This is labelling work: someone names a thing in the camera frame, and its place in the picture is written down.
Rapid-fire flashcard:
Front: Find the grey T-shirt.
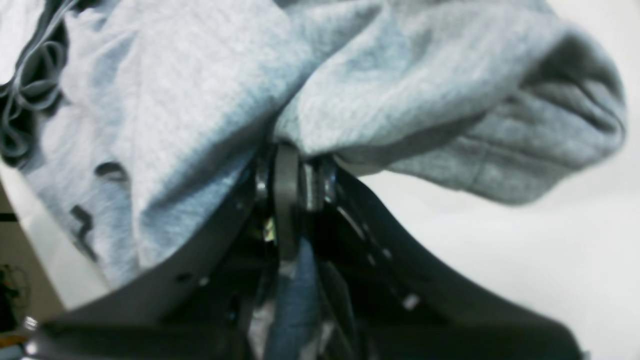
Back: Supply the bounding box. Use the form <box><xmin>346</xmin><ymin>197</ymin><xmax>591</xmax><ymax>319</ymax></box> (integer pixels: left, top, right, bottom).
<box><xmin>0</xmin><ymin>0</ymin><xmax>628</xmax><ymax>360</ymax></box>

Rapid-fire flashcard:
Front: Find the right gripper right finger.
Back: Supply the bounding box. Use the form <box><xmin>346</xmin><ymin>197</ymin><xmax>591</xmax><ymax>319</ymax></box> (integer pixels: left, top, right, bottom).
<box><xmin>300</xmin><ymin>158</ymin><xmax>583</xmax><ymax>360</ymax></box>

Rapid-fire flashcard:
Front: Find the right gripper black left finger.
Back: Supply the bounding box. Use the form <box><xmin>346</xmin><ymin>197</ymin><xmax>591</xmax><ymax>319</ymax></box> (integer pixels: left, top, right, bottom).
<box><xmin>25</xmin><ymin>145</ymin><xmax>299</xmax><ymax>360</ymax></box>

